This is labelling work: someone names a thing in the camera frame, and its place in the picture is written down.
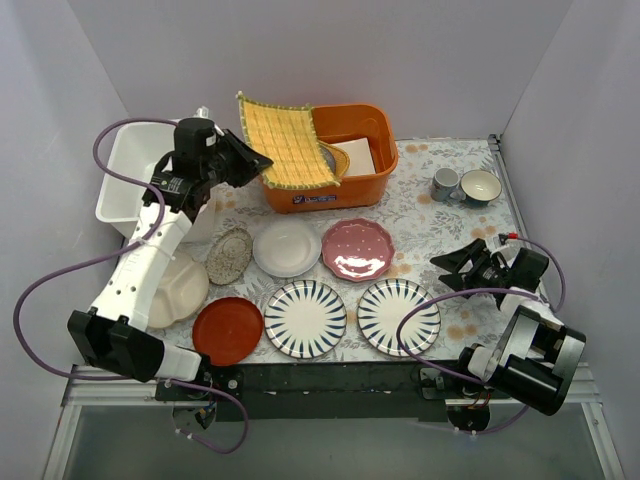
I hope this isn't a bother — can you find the white plastic bin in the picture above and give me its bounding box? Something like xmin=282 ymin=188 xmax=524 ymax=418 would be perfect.
xmin=95 ymin=122 xmax=215 ymax=243

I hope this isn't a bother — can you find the cream divided plate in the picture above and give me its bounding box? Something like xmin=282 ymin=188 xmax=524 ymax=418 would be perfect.
xmin=148 ymin=252 xmax=209 ymax=329

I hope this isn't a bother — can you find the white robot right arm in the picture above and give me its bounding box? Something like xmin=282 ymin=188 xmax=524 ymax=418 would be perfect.
xmin=430 ymin=235 xmax=586 ymax=416

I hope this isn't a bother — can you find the speckled oval dish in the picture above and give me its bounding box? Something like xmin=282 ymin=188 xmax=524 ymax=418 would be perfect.
xmin=204 ymin=227 xmax=253 ymax=286

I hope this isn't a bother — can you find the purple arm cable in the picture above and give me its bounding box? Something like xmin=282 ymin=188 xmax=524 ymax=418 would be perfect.
xmin=12 ymin=117 xmax=250 ymax=455
xmin=396 ymin=236 xmax=567 ymax=436

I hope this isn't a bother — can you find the white square plate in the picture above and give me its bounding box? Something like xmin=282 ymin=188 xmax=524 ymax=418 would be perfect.
xmin=333 ymin=138 xmax=376 ymax=177

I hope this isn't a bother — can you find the grey rimmed plate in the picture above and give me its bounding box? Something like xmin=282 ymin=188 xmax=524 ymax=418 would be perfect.
xmin=321 ymin=146 xmax=337 ymax=174

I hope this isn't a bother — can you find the red round plate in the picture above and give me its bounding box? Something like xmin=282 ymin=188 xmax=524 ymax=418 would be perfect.
xmin=192 ymin=297 xmax=264 ymax=367

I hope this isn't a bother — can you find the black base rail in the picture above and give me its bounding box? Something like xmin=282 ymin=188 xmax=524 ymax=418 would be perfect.
xmin=154 ymin=362 xmax=514 ymax=431

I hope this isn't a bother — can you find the pink polka dot plate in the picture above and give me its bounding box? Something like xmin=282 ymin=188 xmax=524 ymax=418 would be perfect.
xmin=321 ymin=218 xmax=395 ymax=282

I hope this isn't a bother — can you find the yellow woven basket plate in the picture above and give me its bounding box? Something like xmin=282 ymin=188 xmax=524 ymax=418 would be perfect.
xmin=319 ymin=141 xmax=350 ymax=178

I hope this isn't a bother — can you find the white round plate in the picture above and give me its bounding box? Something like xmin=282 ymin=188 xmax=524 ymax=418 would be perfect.
xmin=253 ymin=219 xmax=321 ymax=278

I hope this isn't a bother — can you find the small patterned mug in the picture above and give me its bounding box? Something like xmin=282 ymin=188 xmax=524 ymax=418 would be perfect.
xmin=430 ymin=167 xmax=466 ymax=202

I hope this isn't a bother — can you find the green rimmed bowl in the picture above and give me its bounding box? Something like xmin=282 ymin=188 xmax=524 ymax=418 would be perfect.
xmin=459 ymin=170 xmax=502 ymax=207

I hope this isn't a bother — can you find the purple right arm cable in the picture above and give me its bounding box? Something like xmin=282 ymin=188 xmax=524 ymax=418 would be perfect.
xmin=396 ymin=236 xmax=567 ymax=436

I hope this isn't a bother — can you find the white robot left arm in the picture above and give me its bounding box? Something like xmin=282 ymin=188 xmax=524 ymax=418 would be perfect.
xmin=68 ymin=117 xmax=273 ymax=400

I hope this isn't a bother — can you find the orange plastic bin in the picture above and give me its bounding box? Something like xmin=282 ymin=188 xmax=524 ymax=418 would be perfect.
xmin=263 ymin=104 xmax=398 ymax=214

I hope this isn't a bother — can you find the blue striped plate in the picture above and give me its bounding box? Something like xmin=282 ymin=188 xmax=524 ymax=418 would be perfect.
xmin=357 ymin=279 xmax=441 ymax=357
xmin=263 ymin=280 xmax=347 ymax=360

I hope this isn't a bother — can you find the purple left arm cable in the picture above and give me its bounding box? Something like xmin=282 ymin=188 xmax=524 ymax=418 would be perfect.
xmin=12 ymin=117 xmax=250 ymax=455

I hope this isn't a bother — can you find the floral table mat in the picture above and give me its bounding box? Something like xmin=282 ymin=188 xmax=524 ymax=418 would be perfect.
xmin=148 ymin=139 xmax=517 ymax=363

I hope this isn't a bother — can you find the yellow bamboo mat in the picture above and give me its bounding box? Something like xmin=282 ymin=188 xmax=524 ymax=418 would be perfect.
xmin=236 ymin=92 xmax=340 ymax=191

